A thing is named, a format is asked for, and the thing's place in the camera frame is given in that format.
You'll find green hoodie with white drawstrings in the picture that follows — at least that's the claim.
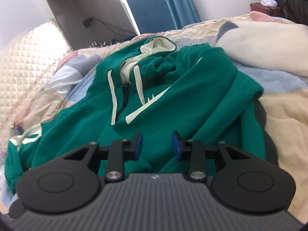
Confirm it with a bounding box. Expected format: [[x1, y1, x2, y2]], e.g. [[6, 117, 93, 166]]
[[4, 37, 267, 193]]

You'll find patchwork pastel quilt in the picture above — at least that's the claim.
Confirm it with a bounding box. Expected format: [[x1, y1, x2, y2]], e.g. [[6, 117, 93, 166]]
[[14, 12, 307, 222]]

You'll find cream quilted headboard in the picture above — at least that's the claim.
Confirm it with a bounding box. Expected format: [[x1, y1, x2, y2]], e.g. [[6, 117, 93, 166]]
[[1, 19, 73, 149]]

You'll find white fluffy pillow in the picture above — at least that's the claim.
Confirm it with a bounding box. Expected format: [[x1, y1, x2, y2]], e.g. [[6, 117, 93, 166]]
[[216, 21, 307, 78]]

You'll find blue upholstered chair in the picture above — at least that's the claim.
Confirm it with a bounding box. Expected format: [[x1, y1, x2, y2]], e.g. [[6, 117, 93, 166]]
[[126, 0, 177, 34]]

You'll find blue curtain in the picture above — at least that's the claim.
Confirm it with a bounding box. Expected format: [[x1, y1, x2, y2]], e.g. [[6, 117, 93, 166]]
[[167, 0, 201, 29]]

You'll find dark red side table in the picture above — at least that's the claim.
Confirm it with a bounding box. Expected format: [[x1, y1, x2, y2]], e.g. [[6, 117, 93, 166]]
[[250, 3, 285, 18]]

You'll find black puffer jacket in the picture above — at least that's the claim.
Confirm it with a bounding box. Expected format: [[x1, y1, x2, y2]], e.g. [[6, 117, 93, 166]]
[[284, 0, 307, 26]]

